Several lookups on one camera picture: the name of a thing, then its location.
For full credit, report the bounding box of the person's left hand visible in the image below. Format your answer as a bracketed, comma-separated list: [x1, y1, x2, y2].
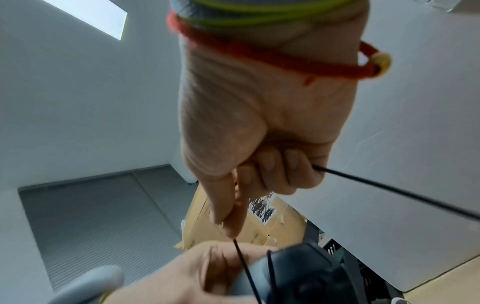
[100, 241, 281, 304]

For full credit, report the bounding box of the person's right hand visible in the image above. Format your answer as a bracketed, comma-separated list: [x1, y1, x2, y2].
[177, 1, 371, 240]

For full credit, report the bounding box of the black mouse cable with plug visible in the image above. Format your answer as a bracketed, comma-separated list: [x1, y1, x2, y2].
[232, 164, 480, 304]

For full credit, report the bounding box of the black computer mouse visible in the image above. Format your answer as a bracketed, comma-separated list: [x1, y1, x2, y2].
[228, 243, 355, 304]

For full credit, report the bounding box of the large stamped cardboard box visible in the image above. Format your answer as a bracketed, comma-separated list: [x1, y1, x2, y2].
[174, 185, 307, 253]

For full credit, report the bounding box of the grey right wrist sleeve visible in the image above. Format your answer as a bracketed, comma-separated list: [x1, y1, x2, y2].
[168, 0, 369, 29]

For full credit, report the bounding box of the black stacked tray rack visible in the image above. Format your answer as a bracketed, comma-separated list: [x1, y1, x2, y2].
[303, 221, 405, 304]

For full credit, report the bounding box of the white ceiling light panel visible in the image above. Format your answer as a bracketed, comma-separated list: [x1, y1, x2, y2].
[41, 0, 129, 41]

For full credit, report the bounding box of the red string bracelet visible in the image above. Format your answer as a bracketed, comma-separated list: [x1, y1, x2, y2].
[166, 10, 394, 87]

